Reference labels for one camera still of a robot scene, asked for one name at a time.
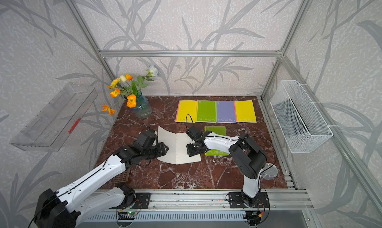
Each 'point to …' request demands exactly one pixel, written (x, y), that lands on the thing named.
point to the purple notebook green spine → (225, 111)
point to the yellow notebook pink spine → (244, 111)
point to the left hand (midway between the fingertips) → (166, 150)
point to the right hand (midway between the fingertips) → (189, 151)
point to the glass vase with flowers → (129, 89)
